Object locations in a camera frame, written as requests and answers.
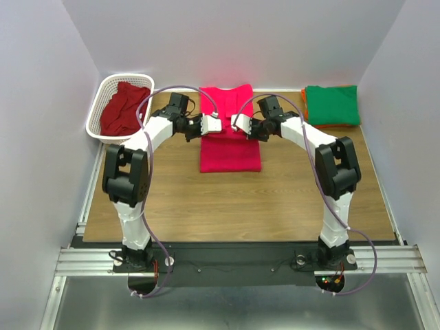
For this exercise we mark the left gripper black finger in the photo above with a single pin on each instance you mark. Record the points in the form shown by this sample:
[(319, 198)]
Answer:
[(190, 136), (195, 119)]

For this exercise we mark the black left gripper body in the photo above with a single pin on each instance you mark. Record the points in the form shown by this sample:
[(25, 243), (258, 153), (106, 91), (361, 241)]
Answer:
[(192, 127)]

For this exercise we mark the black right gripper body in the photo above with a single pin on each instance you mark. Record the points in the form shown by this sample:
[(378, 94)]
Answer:
[(259, 124)]

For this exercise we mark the bright pink t shirt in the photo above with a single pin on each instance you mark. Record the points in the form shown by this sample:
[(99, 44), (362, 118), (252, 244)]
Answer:
[(229, 150)]

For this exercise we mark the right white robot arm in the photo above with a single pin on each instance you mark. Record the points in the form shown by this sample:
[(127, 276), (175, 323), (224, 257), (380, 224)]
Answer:
[(334, 164)]

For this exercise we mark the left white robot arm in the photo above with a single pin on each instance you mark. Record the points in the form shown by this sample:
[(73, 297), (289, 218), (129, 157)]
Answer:
[(127, 180)]

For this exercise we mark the folded green t shirt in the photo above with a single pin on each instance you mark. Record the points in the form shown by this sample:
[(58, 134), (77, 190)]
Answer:
[(331, 104)]

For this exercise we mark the dark red t shirt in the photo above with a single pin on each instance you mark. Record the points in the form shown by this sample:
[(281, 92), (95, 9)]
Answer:
[(119, 115)]

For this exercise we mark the white perforated plastic basket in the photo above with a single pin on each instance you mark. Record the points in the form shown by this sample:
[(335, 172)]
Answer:
[(108, 87)]

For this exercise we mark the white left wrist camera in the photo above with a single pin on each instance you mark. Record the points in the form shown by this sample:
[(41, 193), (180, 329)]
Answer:
[(211, 124)]

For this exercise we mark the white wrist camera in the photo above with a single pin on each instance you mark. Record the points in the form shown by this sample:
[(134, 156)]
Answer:
[(241, 122), (211, 124)]

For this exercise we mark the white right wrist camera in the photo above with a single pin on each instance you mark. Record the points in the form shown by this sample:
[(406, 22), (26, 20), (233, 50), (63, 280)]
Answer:
[(241, 122)]

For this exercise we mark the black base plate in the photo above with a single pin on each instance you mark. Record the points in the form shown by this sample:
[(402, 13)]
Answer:
[(233, 264)]

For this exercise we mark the aluminium frame rail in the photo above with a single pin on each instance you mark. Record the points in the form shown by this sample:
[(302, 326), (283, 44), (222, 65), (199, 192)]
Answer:
[(73, 262)]

